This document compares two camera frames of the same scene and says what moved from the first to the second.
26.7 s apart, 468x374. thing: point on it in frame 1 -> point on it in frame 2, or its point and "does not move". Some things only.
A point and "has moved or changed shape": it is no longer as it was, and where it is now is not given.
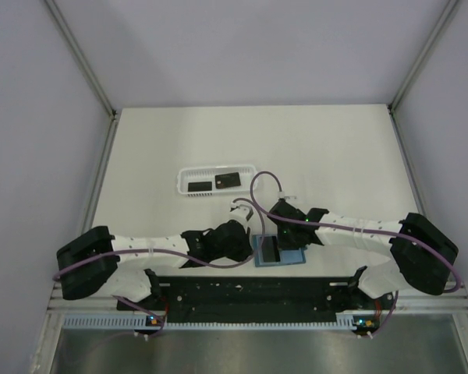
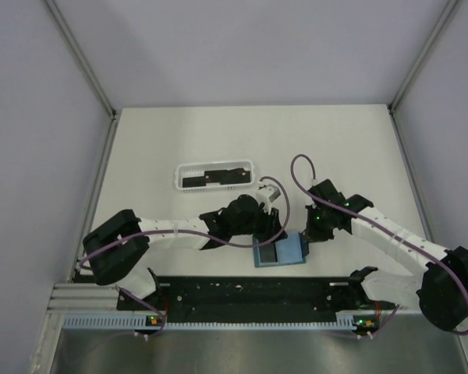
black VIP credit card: (269, 248) does not move
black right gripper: (285, 245) -> (312, 234)
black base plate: (257, 300) does not move
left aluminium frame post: (61, 23) does not move
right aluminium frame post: (445, 13) does not move
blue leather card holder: (288, 256) does not move
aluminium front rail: (57, 304) does not move
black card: (200, 186) -> (193, 181)
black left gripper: (246, 249) -> (271, 225)
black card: (227, 180) has moved or changed shape
